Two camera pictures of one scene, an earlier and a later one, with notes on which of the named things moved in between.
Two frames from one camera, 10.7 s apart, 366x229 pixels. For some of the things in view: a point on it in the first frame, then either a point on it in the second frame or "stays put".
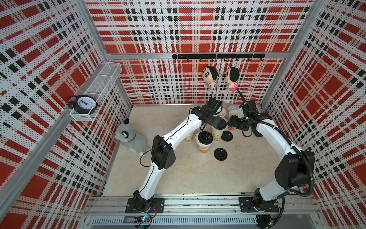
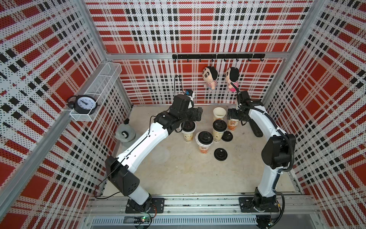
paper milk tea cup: [217, 135] stays put
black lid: [222, 124] stays put
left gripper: [216, 123] to [196, 114]
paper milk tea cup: [189, 138] stays put
